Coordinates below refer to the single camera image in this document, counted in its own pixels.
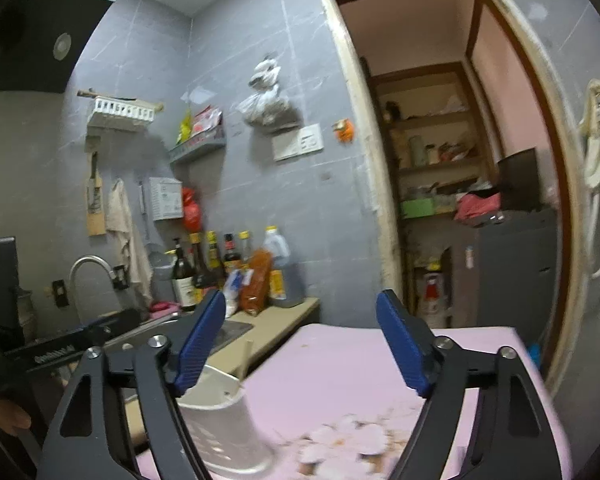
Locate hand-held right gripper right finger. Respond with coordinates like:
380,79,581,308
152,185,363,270
376,289,563,480

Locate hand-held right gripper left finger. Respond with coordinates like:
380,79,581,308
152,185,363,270
35,289,227,480

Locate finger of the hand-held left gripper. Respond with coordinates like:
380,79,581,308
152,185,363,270
79,308,144,347

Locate white plastic utensil holder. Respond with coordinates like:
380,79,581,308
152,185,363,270
174,364,277,477

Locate person's left hand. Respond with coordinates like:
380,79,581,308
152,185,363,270
0,395,32,437

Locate steel sink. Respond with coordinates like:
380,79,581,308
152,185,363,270
105,309,255,363

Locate red and white canister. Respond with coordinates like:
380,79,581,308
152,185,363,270
421,271,449,329

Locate white and blue bag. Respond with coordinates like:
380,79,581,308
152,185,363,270
222,269,247,314

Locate metal faucet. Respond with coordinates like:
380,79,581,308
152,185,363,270
68,255,132,327

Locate dark wine bottle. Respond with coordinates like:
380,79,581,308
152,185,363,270
172,237,197,312

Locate pink floral tablecloth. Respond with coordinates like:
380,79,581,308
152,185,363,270
130,324,566,480

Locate tall soy sauce bottle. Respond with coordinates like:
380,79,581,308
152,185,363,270
188,232,217,306

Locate hanging ladle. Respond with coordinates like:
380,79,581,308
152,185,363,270
139,184,169,269

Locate hanging beige towel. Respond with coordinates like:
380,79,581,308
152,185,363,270
106,178,154,302

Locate yellow cap sauce bottle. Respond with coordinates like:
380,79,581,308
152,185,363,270
205,230,226,287

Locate red cap sauce bottle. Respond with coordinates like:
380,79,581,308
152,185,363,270
222,233,242,274

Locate slim yellow cap bottle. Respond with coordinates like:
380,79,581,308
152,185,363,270
238,230,254,267

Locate large dark liquid jug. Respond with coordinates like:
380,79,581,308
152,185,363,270
264,225,306,309

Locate hanging wooden cutting board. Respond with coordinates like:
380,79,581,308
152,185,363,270
84,151,107,237

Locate dark grey cabinet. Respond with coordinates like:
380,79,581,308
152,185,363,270
449,209,559,343

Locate red plastic bag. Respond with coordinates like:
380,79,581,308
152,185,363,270
181,187,202,234

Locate green box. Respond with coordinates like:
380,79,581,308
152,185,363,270
401,198,434,219

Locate pink cloth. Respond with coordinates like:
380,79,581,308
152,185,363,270
454,191,502,222

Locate black box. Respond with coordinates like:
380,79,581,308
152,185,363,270
496,148,541,212

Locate wooden shelf unit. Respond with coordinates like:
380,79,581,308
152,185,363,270
369,59,498,222

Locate red snack packet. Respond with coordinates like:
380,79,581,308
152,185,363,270
192,105,224,139

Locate hanging clear plastic bags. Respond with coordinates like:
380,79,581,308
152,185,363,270
236,54,302,134

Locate black range hood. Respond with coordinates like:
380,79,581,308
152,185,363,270
0,0,122,95

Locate hanging cream gloves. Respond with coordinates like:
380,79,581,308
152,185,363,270
579,79,600,189

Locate white wall box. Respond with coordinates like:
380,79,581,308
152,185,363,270
148,176,184,222

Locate wooden door frame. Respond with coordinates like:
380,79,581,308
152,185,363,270
318,0,600,397

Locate grey wall shelf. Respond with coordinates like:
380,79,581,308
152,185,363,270
169,136,227,164

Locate white wall rack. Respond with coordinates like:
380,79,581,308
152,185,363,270
86,96,164,129

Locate orange wall ornament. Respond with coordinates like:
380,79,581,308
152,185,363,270
332,118,356,143

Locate white wall socket panel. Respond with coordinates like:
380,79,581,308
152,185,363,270
272,123,325,162

